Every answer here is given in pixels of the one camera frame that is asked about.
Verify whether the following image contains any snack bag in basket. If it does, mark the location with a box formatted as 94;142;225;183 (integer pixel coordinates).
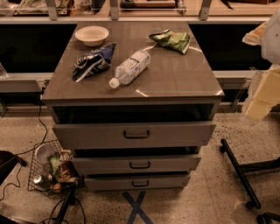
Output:
47;150;79;183

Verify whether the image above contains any grey drawer cabinet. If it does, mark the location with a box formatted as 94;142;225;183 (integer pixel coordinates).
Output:
43;22;223;179

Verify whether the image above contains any black rolling stand base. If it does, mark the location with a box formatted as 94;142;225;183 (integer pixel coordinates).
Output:
220;139;280;224

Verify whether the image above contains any top grey drawer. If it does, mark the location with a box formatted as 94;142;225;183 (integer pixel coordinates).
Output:
52;122;215;150

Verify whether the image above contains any white paper bowl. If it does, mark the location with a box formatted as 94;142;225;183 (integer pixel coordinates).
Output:
75;25;109;46

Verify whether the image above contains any wire mesh basket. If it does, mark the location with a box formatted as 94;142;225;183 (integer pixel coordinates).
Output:
27;140;84;197

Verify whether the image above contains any black tripod leg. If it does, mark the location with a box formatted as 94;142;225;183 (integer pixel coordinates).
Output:
54;185;77;224

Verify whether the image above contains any bottom grey drawer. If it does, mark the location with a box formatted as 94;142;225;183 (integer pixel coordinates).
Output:
84;174;191;192

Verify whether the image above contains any green jalapeno chip bag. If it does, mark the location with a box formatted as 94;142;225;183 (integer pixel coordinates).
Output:
149;29;191;54

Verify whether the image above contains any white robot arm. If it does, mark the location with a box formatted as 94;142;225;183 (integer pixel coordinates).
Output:
242;10;280;121

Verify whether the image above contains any clear plastic cup in basket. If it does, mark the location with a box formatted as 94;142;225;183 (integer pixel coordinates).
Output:
35;143;56;164

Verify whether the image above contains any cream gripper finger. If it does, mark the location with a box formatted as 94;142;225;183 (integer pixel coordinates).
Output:
241;67;280;121

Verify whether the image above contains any blue chip bag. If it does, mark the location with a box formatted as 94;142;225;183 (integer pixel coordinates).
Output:
72;42;116;82

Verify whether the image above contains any middle grey drawer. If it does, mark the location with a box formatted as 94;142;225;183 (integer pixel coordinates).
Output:
72;154;201;176

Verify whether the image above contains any grey drawer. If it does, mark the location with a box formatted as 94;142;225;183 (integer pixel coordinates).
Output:
72;154;201;176
52;122;215;150
84;174;191;192

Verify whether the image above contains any clear plastic water bottle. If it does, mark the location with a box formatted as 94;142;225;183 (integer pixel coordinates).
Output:
108;50;151;88

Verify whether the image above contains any black object at left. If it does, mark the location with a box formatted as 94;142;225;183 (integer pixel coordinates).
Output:
0;150;27;185

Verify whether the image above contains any black power cable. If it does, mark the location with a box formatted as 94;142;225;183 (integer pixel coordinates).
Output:
0;87;50;202

